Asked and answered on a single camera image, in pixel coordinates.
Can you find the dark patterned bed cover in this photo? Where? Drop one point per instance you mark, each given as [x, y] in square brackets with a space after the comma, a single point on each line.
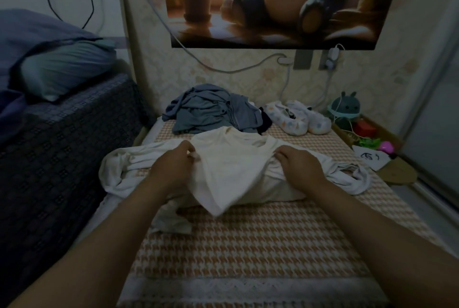
[64, 168]

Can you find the grey sliding door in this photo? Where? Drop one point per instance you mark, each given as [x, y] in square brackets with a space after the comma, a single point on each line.
[437, 132]

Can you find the wooden bedside tray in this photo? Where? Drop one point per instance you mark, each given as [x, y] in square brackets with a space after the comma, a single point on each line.
[401, 173]

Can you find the green toy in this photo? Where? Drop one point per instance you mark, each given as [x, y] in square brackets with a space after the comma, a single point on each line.
[368, 143]

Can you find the white charger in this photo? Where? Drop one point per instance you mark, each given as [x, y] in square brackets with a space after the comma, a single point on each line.
[333, 58]

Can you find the person's right forearm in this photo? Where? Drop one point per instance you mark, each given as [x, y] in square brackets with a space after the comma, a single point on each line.
[387, 247]

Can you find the person's left hand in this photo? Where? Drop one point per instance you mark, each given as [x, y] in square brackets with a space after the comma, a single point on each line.
[172, 168]

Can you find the person's right hand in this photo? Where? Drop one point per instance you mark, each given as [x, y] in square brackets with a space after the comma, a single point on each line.
[301, 168]

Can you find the pink ball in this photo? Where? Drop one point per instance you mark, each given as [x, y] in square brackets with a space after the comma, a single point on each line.
[387, 147]

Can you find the pile of grey-blue clothes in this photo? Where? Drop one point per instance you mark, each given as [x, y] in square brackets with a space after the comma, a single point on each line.
[208, 107]

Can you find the white wall plug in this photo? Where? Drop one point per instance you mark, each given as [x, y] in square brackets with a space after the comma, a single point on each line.
[285, 61]

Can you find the black garment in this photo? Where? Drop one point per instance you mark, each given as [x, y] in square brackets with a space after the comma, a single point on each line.
[264, 123]

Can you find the blue pillow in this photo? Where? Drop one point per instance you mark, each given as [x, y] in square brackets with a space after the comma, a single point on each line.
[29, 32]

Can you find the blue folded blanket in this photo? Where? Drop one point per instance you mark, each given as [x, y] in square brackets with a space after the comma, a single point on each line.
[11, 114]

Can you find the grey-green pillow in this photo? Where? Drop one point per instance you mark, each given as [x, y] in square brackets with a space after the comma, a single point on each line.
[68, 67]

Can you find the red toy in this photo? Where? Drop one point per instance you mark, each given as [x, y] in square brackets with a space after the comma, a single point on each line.
[364, 128]

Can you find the white printed card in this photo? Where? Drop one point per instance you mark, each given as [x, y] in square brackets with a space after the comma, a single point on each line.
[371, 158]

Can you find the teal round bunny lamp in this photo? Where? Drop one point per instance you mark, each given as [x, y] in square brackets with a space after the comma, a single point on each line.
[344, 107]

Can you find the person's left forearm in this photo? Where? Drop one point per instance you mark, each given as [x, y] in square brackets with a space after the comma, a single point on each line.
[86, 254]

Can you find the cartoon bear wall poster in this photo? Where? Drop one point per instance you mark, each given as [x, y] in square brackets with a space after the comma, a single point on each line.
[280, 3]

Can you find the cream long-sleeve shirt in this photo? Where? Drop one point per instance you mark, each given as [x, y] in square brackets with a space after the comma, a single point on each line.
[229, 168]

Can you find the grey wall socket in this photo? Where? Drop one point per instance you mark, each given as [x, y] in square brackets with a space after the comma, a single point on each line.
[302, 60]

